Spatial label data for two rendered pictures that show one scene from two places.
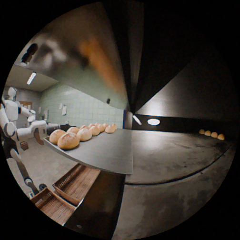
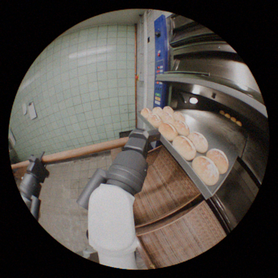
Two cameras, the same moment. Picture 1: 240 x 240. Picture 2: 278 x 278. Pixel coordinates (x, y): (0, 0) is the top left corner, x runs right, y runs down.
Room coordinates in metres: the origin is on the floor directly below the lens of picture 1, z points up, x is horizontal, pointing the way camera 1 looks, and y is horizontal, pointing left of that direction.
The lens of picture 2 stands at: (0.23, 0.47, 1.38)
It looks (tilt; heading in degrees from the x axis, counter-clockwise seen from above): 37 degrees down; 333
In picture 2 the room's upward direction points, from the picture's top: straight up
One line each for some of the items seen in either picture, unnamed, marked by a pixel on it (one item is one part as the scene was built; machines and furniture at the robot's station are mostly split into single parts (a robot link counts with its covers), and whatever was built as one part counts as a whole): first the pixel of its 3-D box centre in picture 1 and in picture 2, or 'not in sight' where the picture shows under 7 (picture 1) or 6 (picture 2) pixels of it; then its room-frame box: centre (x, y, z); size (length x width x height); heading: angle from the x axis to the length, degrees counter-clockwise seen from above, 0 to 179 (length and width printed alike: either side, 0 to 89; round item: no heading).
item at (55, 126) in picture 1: (60, 129); (133, 157); (0.38, 0.42, 1.19); 0.12 x 0.10 x 0.13; 136
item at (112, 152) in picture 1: (102, 134); (188, 128); (0.42, 0.10, 1.19); 0.55 x 0.36 x 0.03; 172
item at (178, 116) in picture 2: (110, 128); (178, 116); (0.52, 0.07, 1.21); 0.10 x 0.07 x 0.05; 169
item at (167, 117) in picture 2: (100, 127); (168, 118); (0.53, 0.15, 1.21); 0.10 x 0.07 x 0.05; 172
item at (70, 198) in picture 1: (88, 179); (151, 184); (0.43, 0.26, 0.72); 0.56 x 0.49 x 0.28; 173
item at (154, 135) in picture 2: not in sight; (147, 136); (0.45, 0.33, 1.19); 0.09 x 0.04 x 0.03; 82
